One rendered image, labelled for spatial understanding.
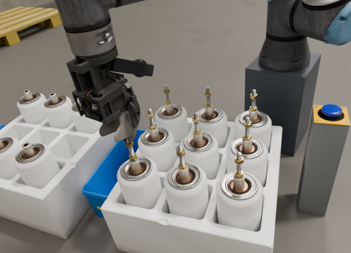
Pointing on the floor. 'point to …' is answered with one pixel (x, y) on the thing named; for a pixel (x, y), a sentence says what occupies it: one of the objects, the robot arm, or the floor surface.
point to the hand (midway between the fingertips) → (129, 134)
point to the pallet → (25, 22)
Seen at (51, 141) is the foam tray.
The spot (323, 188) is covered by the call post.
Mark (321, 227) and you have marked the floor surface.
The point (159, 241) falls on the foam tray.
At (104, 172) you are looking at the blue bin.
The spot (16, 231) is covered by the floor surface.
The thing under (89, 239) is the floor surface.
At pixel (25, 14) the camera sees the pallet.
